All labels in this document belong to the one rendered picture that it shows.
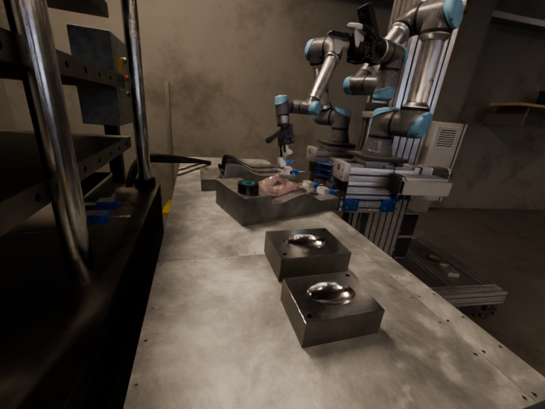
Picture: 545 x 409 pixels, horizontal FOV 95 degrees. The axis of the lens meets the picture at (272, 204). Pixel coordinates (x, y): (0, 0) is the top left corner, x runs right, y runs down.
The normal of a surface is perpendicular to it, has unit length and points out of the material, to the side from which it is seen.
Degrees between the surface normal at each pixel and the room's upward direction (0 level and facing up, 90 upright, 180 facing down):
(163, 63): 90
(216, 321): 0
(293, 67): 90
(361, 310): 0
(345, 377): 0
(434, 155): 90
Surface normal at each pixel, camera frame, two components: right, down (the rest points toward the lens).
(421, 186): 0.17, 0.36
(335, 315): 0.09, -0.93
